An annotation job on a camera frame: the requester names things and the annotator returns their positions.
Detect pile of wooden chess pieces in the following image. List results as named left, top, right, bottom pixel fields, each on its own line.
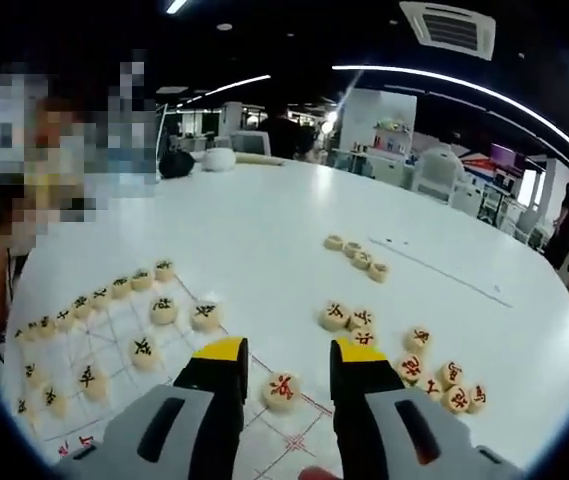
left=318, top=299, right=489, bottom=415

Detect black round bag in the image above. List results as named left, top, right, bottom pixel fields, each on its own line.
left=157, top=149, right=196, bottom=180

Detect purple screen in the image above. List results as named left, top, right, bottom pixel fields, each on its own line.
left=490, top=143, right=528, bottom=170

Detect white desktop monitor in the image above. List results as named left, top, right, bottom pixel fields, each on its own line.
left=230, top=130, right=272, bottom=157

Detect shelf with colourful items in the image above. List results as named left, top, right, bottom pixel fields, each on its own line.
left=371, top=117, right=413, bottom=156

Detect arranged rows of chess pieces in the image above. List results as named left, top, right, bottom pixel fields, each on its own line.
left=13, top=258, right=223, bottom=421

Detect white bowl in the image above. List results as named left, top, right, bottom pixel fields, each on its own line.
left=201, top=148, right=238, bottom=173

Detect wooden rolling pin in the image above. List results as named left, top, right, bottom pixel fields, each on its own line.
left=235, top=152, right=285, bottom=167

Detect ceiling air conditioner vent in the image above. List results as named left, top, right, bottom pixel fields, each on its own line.
left=398, top=1, right=497, bottom=62

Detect straight ceiling light strip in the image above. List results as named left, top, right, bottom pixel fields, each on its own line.
left=178, top=74, right=271, bottom=109

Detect red blue wall graphic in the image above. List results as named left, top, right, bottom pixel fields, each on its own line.
left=463, top=152, right=495, bottom=176

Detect white high-back chair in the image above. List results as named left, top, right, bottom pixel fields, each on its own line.
left=415, top=144, right=465, bottom=205

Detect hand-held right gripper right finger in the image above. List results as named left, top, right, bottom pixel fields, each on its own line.
left=329, top=337, right=523, bottom=480

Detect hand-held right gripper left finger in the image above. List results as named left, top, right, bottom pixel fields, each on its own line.
left=56, top=335, right=250, bottom=480

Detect paper chessboard red grid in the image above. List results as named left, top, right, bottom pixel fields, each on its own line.
left=11, top=269, right=338, bottom=464

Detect red-lettered round chess piece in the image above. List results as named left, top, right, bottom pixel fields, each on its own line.
left=261, top=371, right=303, bottom=414

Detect person's right hand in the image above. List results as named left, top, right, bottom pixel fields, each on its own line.
left=298, top=465, right=343, bottom=480

